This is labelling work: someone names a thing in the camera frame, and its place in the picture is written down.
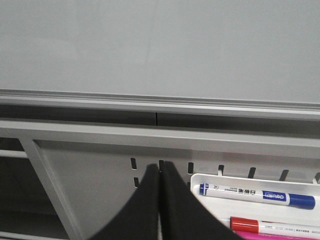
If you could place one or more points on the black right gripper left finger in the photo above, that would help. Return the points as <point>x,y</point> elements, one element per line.
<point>138,219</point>

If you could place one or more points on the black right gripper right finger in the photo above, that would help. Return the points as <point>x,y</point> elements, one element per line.
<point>182,216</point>

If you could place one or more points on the red capped whiteboard marker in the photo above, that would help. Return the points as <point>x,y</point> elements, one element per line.
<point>274,228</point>

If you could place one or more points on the pink whiteboard marker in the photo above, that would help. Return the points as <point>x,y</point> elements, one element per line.
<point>261,236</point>

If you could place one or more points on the blue capped whiteboard marker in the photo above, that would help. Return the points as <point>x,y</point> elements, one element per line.
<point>300,201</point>

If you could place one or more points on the white plastic upper marker tray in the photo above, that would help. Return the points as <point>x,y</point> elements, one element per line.
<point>276,207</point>

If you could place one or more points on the white metal pegboard stand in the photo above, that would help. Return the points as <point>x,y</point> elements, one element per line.
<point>88,171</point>

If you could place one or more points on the white whiteboard with aluminium frame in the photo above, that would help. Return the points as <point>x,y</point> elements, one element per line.
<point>242,58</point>

